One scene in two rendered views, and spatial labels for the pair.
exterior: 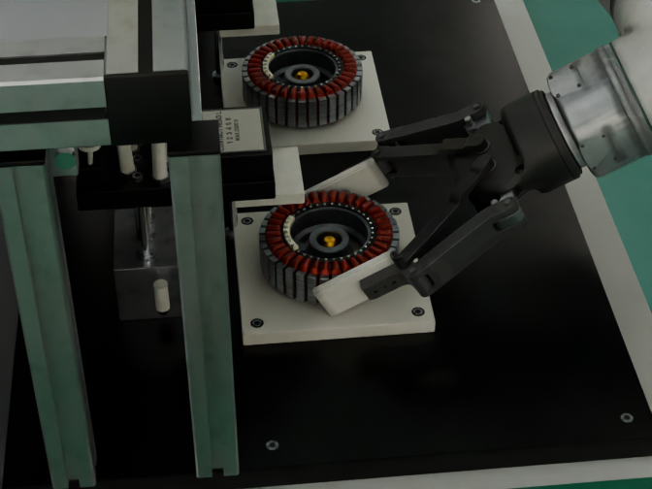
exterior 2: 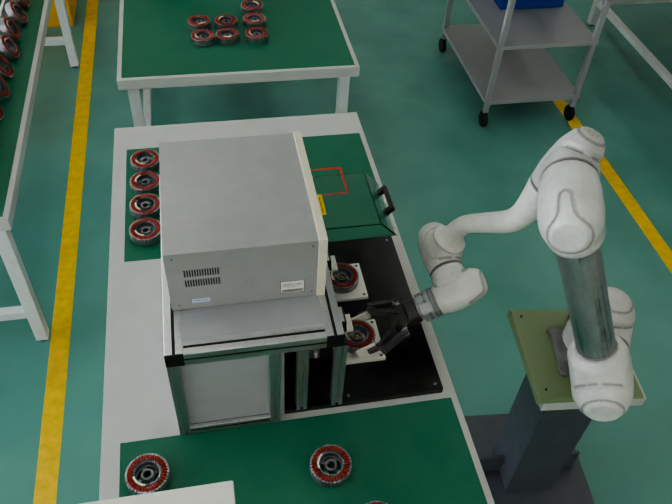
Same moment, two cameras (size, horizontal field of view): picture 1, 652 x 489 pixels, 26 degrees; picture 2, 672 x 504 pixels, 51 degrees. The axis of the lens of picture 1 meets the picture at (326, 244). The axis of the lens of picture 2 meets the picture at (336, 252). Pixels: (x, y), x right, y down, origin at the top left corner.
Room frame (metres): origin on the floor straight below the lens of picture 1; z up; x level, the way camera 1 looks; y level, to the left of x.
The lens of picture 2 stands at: (-0.42, 0.26, 2.52)
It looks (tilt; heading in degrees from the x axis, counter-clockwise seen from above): 46 degrees down; 352
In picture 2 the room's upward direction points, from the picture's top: 4 degrees clockwise
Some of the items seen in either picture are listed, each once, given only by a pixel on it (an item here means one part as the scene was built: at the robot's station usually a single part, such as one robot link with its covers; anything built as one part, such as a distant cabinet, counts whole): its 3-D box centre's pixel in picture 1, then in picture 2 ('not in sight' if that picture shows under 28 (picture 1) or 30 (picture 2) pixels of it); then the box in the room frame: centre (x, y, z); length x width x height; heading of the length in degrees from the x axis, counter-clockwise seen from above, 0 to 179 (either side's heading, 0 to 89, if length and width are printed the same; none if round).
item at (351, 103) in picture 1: (302, 81); (341, 277); (1.11, 0.02, 0.80); 0.11 x 0.11 x 0.04
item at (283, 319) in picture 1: (329, 270); (356, 341); (0.87, 0.00, 0.78); 0.15 x 0.15 x 0.01; 6
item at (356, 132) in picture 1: (302, 102); (341, 282); (1.11, 0.02, 0.78); 0.15 x 0.15 x 0.01; 6
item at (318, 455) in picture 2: not in sight; (330, 465); (0.47, 0.11, 0.77); 0.11 x 0.11 x 0.04
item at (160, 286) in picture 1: (161, 297); not in sight; (0.81, 0.13, 0.80); 0.01 x 0.01 x 0.03; 6
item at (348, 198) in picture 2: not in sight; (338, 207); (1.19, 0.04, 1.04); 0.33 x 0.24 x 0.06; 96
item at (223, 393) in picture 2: not in sight; (227, 391); (0.62, 0.37, 0.91); 0.28 x 0.03 x 0.32; 96
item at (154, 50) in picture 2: not in sight; (229, 43); (3.33, 0.45, 0.38); 1.85 x 1.10 x 0.75; 6
